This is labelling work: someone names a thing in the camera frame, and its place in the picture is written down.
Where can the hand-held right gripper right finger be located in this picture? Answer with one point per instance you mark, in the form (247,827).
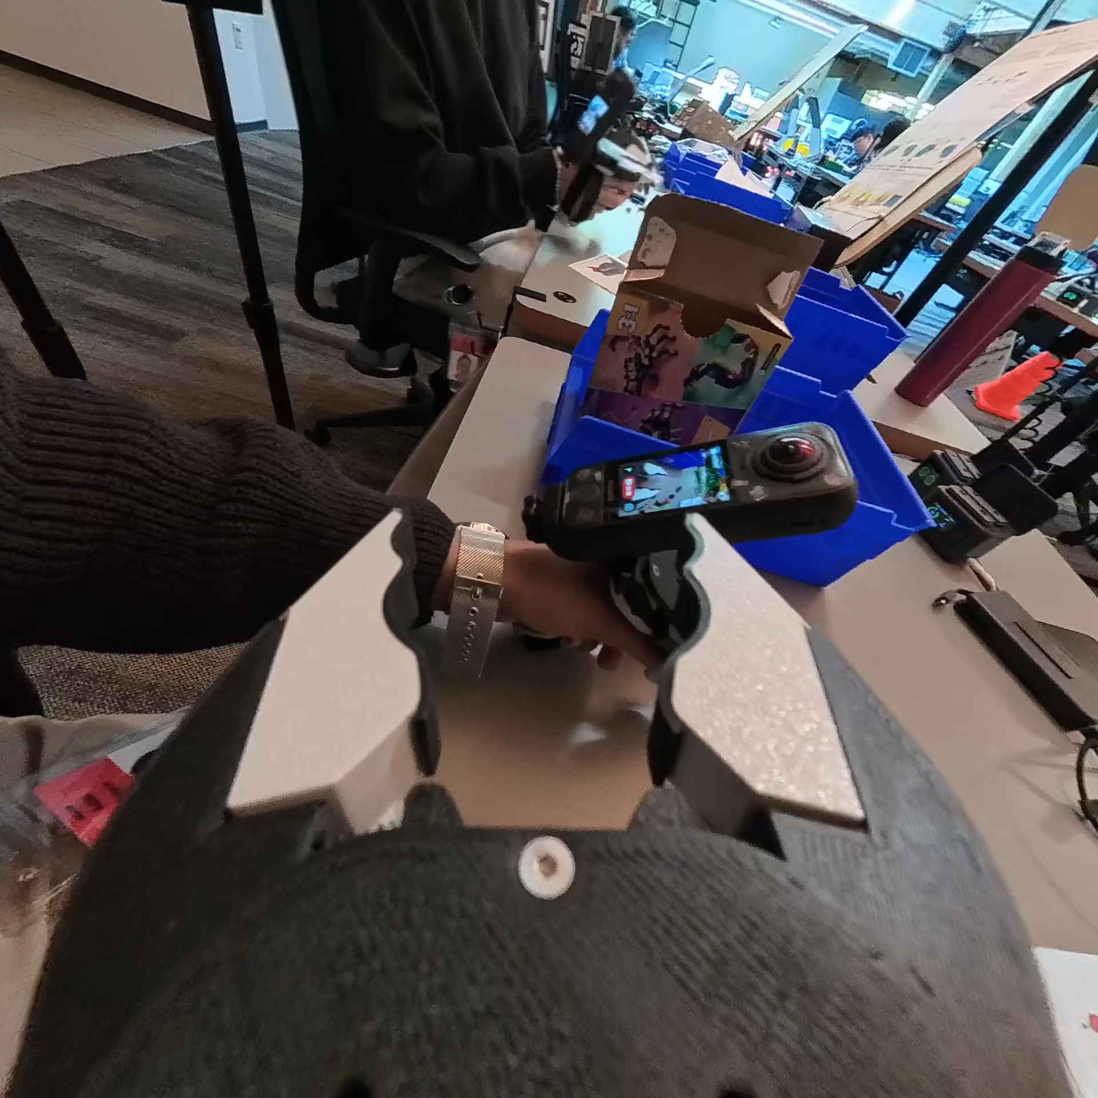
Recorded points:
(755,703)

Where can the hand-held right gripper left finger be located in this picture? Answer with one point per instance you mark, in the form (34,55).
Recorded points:
(336,686)

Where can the person's left forearm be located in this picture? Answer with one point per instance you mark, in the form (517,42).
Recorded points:
(214,530)

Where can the cardboard lego box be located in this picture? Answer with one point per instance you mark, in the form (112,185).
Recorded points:
(713,326)

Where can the person's left hand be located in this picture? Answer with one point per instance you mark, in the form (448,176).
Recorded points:
(558,599)

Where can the blue plastic bin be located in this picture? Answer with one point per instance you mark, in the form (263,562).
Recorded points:
(841,515)
(845,326)

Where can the silver wristwatch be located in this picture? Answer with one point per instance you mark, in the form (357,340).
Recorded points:
(471,592)

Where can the black battery charger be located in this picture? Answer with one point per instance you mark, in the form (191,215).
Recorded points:
(986,506)

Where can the orange cone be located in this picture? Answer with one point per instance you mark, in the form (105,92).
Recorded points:
(1018,389)

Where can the maroon water bottle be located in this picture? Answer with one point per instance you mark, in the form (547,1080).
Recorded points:
(979,326)

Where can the plastic bag with red label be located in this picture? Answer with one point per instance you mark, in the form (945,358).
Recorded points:
(82,797)

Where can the black metal pole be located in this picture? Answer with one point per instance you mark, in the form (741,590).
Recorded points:
(995,197)

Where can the black office chair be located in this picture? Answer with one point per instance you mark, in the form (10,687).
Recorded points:
(387,291)

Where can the cardboard sign board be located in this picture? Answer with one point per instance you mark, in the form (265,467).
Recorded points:
(961,129)

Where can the black tripod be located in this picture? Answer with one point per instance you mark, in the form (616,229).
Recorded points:
(240,213)

